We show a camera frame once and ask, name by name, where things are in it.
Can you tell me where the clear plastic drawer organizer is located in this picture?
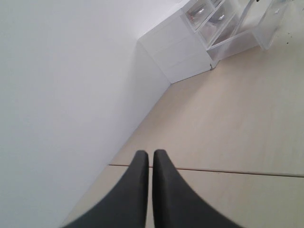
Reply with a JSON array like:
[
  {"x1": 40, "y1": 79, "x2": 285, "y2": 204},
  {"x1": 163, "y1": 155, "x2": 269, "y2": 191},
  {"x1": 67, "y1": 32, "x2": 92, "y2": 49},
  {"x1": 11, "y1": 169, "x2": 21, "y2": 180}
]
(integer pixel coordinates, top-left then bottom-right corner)
[{"x1": 187, "y1": 0, "x2": 289, "y2": 63}]

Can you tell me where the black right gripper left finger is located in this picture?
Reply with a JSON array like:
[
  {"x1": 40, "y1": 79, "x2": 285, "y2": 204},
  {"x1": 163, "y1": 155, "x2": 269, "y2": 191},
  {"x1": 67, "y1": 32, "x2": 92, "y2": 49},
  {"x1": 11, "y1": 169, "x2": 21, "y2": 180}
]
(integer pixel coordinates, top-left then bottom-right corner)
[{"x1": 65, "y1": 151, "x2": 149, "y2": 228}]

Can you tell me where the white drawer cabinet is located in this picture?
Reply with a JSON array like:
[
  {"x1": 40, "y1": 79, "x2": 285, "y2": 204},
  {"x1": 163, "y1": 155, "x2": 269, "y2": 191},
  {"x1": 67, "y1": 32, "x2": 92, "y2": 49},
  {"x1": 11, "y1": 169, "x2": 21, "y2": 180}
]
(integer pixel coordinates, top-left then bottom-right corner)
[{"x1": 139, "y1": 0, "x2": 216, "y2": 84}]

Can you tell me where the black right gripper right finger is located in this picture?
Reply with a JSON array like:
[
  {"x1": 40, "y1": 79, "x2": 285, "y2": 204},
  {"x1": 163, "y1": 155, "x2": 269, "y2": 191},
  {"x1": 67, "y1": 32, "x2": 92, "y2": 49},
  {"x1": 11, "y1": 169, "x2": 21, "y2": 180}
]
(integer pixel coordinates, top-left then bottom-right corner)
[{"x1": 152, "y1": 149, "x2": 240, "y2": 228}]

